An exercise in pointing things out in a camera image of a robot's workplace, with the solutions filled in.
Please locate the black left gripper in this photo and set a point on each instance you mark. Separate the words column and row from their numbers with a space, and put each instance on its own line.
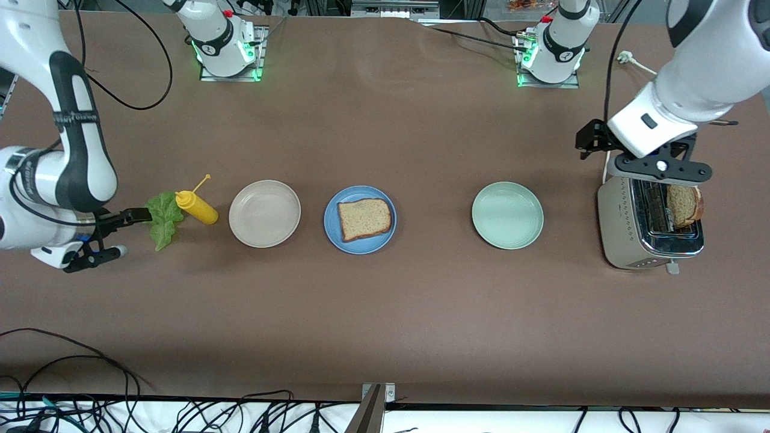
column 592, row 136

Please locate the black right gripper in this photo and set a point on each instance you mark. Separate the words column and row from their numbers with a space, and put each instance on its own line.
column 107, row 221

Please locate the green lettuce leaf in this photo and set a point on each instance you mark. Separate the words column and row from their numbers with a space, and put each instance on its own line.
column 163, row 222

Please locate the yellow mustard squeeze bottle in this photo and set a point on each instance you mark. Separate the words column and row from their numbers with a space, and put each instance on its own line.
column 201, row 210

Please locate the brown bread slice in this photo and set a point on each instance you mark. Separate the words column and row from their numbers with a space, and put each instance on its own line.
column 683, row 205
column 364, row 219

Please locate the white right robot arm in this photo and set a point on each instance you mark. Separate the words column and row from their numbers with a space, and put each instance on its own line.
column 30, row 36

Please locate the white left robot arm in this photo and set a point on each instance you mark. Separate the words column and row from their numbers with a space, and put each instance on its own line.
column 704, row 78

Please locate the light green round plate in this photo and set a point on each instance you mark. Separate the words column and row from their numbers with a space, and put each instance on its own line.
column 508, row 215

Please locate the beige round plate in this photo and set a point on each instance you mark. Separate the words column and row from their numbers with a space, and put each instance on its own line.
column 264, row 213

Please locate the blue round plate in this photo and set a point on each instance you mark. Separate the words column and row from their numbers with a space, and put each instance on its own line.
column 361, row 191

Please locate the silver two-slot toaster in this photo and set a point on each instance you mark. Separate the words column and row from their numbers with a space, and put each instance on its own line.
column 619, row 222

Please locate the orange snack packet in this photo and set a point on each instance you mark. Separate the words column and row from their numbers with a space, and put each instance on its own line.
column 523, row 6

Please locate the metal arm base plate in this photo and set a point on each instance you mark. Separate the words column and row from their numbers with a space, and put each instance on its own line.
column 260, row 54
column 529, row 85

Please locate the aluminium frame rail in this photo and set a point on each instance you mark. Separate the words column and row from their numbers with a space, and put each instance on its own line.
column 394, row 9

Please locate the metal table edge bracket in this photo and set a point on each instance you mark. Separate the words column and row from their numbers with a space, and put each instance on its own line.
column 376, row 409

